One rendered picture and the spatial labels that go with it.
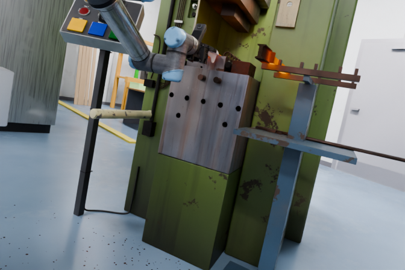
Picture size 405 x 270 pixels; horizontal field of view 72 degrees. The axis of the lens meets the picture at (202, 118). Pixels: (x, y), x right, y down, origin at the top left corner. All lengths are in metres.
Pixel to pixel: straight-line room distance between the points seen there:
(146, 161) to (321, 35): 1.15
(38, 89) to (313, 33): 2.94
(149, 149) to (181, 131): 0.40
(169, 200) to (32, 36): 2.62
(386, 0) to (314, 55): 4.13
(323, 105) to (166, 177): 1.03
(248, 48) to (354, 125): 3.50
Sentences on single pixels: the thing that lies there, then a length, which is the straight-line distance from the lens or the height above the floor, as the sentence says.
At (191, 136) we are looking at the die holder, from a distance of 1.31.
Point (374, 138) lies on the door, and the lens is 4.99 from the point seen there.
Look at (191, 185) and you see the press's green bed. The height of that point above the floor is 0.37.
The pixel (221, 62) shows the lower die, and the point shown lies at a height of 0.96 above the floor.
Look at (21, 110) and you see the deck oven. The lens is 3.60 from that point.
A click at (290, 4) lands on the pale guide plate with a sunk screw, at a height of 1.29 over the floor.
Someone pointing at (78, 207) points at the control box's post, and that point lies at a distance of 1.76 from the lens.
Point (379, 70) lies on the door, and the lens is 5.10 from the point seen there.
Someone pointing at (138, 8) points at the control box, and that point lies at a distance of 1.58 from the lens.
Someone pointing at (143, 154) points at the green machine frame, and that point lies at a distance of 1.71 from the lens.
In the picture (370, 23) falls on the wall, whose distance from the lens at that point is 5.42.
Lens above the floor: 0.80
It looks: 5 degrees down
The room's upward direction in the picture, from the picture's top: 11 degrees clockwise
